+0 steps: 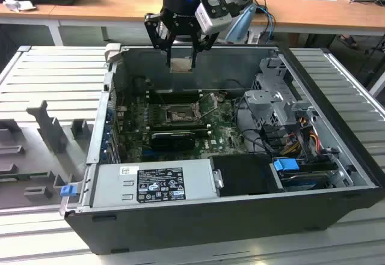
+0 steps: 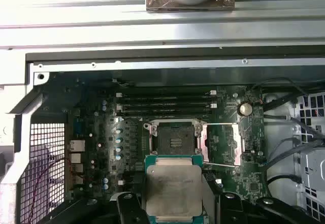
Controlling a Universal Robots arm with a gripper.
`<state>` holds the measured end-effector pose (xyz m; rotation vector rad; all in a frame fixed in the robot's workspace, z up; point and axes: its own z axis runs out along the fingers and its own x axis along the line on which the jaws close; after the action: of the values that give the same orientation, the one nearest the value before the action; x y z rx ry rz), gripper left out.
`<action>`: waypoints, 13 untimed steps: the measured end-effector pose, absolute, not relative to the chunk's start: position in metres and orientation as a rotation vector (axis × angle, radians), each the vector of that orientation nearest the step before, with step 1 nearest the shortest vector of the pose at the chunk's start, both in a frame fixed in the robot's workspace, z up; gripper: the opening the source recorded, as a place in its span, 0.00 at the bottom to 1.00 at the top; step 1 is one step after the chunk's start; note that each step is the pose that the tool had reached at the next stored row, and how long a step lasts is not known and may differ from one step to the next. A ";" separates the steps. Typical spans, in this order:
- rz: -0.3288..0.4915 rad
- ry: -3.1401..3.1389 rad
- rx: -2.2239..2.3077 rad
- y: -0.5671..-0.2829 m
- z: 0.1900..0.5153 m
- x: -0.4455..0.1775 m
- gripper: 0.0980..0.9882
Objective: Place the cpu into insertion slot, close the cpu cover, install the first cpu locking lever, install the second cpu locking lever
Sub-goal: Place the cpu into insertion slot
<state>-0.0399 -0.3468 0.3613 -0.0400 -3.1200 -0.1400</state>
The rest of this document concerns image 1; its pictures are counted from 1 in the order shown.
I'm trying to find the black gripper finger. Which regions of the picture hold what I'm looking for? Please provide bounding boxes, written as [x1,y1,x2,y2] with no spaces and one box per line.
[144,13,175,67]
[191,32,220,69]

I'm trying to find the silver topped CPU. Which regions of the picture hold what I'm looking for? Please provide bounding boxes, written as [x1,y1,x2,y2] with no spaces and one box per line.
[170,56,193,73]

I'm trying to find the CPU socket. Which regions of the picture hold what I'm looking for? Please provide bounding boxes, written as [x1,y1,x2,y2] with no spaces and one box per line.
[164,102,201,125]

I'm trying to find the pale blue teach pendant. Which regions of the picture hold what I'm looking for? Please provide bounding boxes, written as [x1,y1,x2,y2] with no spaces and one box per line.
[225,2,257,44]

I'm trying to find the wooden desk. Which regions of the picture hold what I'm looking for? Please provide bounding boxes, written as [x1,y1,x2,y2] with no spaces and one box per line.
[49,0,385,49]
[0,0,87,48]

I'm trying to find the green motherboard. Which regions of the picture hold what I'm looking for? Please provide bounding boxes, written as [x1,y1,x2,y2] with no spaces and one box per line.
[115,92,250,163]

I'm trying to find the metal drive cage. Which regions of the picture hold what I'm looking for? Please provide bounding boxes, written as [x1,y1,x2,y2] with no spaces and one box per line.
[243,56,319,133]

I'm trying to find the green RAM stick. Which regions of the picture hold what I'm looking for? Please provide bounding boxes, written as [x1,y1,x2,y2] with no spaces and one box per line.
[149,123,211,136]
[0,171,49,181]

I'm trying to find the black graphics card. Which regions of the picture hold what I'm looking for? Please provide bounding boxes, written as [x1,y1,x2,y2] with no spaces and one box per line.
[150,131,196,151]

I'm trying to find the black plastic air shroud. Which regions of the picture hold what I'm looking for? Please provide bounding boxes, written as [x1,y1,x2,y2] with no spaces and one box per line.
[209,153,285,198]

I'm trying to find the crumpled white paper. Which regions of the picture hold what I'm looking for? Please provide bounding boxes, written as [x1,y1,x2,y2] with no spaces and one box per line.
[2,0,37,13]

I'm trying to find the blue disk carrier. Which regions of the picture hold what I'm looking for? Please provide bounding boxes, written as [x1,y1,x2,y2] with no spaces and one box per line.
[273,157,300,177]

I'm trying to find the silver power supply unit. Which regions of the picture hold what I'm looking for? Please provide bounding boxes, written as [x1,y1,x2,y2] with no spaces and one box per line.
[90,158,220,209]

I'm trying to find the grey parts rack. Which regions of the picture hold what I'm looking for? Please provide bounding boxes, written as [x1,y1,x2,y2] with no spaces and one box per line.
[0,99,94,209]

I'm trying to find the hard disk drive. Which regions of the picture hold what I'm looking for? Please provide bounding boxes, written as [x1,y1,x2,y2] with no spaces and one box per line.
[279,171,330,191]

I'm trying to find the blue case latch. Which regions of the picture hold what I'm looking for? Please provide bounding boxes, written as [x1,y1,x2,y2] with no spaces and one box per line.
[60,185,76,198]

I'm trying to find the black open PC case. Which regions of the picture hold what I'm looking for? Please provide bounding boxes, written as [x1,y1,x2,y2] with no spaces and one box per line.
[59,44,385,255]

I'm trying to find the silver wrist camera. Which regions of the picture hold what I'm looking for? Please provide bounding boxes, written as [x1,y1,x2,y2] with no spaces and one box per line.
[194,2,232,35]

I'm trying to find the grey case handle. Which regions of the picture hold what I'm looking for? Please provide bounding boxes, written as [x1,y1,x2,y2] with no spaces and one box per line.
[104,44,123,64]

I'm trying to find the blue cable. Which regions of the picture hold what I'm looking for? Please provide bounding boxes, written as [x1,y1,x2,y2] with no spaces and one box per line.
[255,3,276,41]

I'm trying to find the black drive bay bracket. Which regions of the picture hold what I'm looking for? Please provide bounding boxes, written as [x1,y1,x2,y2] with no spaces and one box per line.
[259,123,291,154]

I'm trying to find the yellow red wire bundle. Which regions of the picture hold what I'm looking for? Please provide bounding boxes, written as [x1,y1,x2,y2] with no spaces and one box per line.
[282,128,321,157]

